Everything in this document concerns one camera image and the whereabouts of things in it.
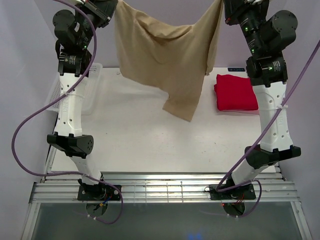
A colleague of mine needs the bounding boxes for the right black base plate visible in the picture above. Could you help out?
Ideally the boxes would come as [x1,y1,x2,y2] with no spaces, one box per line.
[208,184,256,201]

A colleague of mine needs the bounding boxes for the red folded t shirt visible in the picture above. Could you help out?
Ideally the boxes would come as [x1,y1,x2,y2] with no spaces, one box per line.
[213,74,259,111]

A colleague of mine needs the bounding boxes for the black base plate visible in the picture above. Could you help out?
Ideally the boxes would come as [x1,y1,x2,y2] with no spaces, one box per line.
[208,184,256,201]
[76,184,121,202]

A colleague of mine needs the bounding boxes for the beige t shirt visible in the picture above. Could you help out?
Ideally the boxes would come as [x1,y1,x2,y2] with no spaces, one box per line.
[114,0,224,122]

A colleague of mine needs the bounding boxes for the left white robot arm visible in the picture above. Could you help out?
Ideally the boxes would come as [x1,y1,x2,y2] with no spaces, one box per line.
[47,0,118,200]

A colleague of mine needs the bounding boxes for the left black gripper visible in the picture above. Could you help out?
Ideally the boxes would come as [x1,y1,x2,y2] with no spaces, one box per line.
[74,0,118,49]

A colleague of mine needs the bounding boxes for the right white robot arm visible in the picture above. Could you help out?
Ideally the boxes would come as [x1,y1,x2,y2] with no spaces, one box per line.
[216,0,301,199]

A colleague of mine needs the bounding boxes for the aluminium rail frame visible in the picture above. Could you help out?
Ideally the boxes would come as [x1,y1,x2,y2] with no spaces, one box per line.
[29,172,300,204]

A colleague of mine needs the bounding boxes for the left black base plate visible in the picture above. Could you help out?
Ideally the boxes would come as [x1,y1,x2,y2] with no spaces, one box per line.
[76,184,121,202]

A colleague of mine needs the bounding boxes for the white plastic mesh basket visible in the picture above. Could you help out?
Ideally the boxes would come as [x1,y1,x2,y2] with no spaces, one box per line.
[44,62,103,116]

